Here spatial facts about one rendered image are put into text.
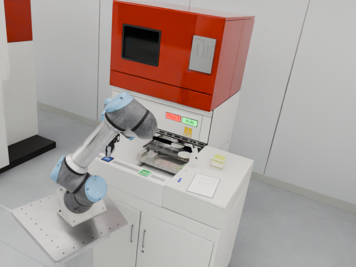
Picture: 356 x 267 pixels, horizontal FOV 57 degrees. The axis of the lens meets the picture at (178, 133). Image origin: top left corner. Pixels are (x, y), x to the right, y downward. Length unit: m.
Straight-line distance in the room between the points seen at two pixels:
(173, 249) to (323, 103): 2.24
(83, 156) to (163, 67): 0.99
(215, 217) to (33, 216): 0.92
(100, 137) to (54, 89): 3.79
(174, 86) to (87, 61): 2.56
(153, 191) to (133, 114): 0.62
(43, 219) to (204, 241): 0.84
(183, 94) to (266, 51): 1.56
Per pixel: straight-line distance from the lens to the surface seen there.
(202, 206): 1.74
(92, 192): 1.54
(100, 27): 4.44
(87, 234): 1.68
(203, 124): 2.25
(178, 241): 1.94
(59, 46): 4.95
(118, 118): 1.36
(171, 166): 2.14
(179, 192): 1.76
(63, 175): 1.53
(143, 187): 1.87
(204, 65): 2.10
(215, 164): 2.00
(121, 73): 2.42
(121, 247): 2.23
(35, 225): 1.77
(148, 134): 1.40
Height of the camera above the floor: 1.93
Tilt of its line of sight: 24 degrees down
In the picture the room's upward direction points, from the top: 8 degrees clockwise
